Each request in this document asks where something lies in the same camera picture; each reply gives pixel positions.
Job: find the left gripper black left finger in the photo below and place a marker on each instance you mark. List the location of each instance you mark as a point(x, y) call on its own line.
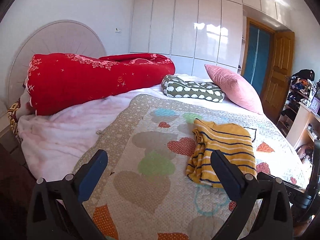
point(56, 208)

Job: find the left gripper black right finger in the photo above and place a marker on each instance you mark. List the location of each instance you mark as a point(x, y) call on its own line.
point(274, 219)

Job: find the yellow striped knit sweater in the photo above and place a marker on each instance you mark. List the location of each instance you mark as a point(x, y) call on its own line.
point(232, 140)

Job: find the pink fluffy blanket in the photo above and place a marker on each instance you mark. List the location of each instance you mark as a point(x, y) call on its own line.
point(52, 145)

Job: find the cluttered shelf unit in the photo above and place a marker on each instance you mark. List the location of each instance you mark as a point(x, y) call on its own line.
point(299, 119)

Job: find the beige heart patchwork quilt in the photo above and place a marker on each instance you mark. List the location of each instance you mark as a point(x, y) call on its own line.
point(144, 192)

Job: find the pink checked cushion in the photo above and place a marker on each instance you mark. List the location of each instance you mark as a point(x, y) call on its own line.
point(237, 89)

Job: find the red patterned duvet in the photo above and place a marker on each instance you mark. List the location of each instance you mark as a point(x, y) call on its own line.
point(57, 81)

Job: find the wooden door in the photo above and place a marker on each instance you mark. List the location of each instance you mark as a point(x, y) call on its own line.
point(276, 82)

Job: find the green hedgehog print pillow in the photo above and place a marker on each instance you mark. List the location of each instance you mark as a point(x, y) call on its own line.
point(175, 87)

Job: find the white round headboard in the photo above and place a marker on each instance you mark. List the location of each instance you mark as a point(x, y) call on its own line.
point(65, 36)

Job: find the white wardrobe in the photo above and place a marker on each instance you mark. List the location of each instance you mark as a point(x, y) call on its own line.
point(194, 33)

